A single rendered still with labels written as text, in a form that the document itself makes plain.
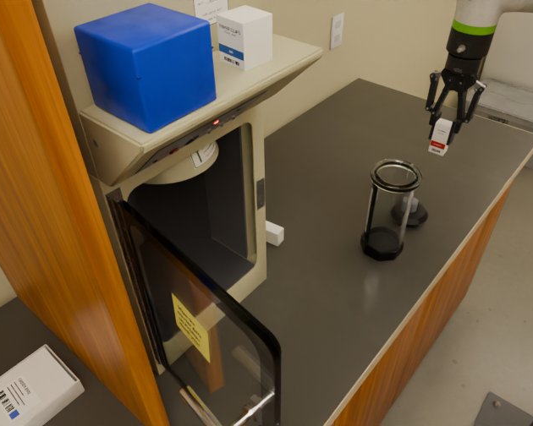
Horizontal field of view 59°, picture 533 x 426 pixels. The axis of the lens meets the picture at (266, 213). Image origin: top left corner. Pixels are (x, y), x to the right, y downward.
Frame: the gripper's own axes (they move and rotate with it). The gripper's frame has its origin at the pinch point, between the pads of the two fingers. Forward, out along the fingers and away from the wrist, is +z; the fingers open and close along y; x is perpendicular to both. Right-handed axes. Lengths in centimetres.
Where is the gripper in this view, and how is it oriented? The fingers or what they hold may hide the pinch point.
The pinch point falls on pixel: (443, 128)
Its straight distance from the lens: 131.5
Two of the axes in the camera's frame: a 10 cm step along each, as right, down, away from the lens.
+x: 6.1, -5.2, 6.0
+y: 7.9, 4.1, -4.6
